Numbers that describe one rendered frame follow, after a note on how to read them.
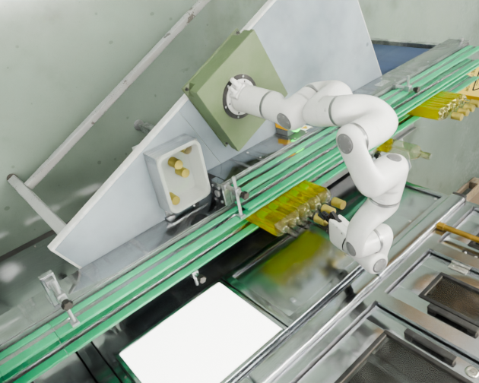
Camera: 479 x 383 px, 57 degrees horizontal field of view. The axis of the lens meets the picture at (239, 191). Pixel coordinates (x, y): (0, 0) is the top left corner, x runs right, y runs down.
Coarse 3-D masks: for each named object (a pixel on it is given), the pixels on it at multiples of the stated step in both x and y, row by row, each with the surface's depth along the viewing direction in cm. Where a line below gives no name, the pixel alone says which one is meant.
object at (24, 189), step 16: (208, 0) 207; (192, 16) 204; (176, 32) 202; (160, 48) 199; (144, 64) 196; (128, 80) 194; (112, 96) 191; (96, 112) 189; (80, 128) 187; (64, 144) 185; (48, 160) 183; (16, 176) 189; (32, 176) 182; (32, 192) 173; (48, 208) 160; (48, 224) 154; (64, 224) 149
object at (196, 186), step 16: (192, 144) 151; (160, 160) 141; (192, 160) 156; (160, 176) 143; (176, 176) 156; (192, 176) 161; (176, 192) 158; (192, 192) 160; (208, 192) 159; (176, 208) 153
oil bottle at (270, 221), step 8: (264, 208) 162; (256, 216) 159; (264, 216) 158; (272, 216) 157; (280, 216) 156; (256, 224) 162; (264, 224) 158; (272, 224) 153; (280, 224) 152; (288, 224) 154; (272, 232) 156; (280, 232) 153
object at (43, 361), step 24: (408, 120) 216; (336, 168) 189; (216, 240) 160; (192, 264) 151; (144, 288) 144; (168, 288) 144; (120, 312) 137; (72, 336) 132; (96, 336) 131; (48, 360) 125
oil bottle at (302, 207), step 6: (276, 198) 166; (282, 198) 165; (288, 198) 164; (294, 198) 164; (288, 204) 161; (294, 204) 160; (300, 204) 160; (306, 204) 159; (300, 210) 158; (306, 210) 158; (300, 216) 159
